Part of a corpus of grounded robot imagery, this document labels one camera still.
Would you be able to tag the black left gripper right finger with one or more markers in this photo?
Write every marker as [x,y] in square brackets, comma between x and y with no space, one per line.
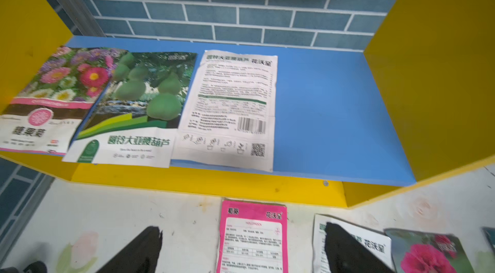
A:
[346,254]

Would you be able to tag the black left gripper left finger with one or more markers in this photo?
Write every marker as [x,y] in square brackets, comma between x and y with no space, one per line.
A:
[140,255]

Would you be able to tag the white text gourd seed bag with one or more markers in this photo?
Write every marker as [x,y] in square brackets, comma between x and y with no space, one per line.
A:
[378,244]

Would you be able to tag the red peony seed bag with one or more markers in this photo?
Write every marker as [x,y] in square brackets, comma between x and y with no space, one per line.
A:
[417,252]

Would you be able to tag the pink-bordered seed bag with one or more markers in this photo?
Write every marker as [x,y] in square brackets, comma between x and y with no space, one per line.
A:
[252,237]

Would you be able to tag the green gourd seed bag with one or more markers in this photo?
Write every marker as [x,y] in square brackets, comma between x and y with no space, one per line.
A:
[136,121]

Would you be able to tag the purple flower seed bag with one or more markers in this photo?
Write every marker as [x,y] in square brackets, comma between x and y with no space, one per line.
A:
[489,234]

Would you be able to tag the white back-side seed bag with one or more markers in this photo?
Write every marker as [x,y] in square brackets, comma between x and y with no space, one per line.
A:
[229,116]

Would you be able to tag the yellow wooden shelf unit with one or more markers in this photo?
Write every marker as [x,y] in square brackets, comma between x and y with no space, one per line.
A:
[416,107]

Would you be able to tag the candy chrysanthemum seed bag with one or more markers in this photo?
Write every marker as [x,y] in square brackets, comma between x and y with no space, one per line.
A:
[45,116]

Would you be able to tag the floral table mat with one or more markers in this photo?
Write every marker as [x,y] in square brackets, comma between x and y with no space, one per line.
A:
[79,256]

